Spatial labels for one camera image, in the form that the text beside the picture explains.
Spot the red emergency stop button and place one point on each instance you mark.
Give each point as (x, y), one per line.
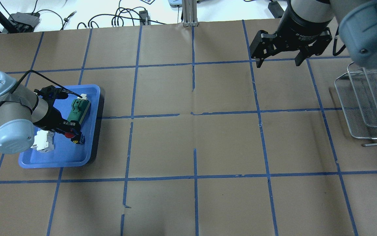
(76, 138)

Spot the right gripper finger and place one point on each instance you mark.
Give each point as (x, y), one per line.
(261, 47)
(304, 53)

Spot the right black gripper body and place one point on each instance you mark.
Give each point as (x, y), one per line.
(301, 31)

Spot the black power adapter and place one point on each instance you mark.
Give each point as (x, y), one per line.
(275, 9)

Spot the silver wire mesh shelf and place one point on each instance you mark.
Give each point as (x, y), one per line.
(357, 92)

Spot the green relay module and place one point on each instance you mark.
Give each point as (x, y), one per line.
(79, 109)

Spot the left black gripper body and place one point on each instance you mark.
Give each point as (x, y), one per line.
(51, 118)

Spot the aluminium frame post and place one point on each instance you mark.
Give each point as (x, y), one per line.
(189, 12)

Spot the white circuit breaker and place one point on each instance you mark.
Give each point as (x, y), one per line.
(43, 141)

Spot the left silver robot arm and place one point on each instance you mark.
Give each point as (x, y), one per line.
(21, 110)

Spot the blue plastic tray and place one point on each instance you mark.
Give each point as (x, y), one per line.
(66, 153)

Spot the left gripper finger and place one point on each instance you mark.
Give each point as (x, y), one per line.
(52, 93)
(66, 126)

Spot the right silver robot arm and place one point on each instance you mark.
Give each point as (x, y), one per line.
(355, 22)

